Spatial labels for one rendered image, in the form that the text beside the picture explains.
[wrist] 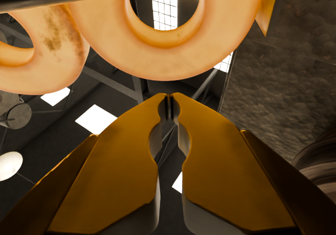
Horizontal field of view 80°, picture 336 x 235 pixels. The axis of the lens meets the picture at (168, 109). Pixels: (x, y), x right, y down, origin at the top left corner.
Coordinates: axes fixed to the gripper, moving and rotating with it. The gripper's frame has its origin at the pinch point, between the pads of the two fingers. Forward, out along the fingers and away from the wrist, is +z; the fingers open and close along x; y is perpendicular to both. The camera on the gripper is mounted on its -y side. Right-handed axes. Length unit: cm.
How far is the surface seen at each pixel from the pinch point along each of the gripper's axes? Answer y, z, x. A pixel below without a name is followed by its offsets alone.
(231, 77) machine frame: 19, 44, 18
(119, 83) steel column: 266, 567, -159
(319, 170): 28.9, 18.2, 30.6
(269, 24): -2.5, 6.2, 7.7
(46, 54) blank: 0.1, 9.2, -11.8
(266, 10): -3.4, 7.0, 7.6
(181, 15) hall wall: 113, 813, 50
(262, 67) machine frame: 13.8, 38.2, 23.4
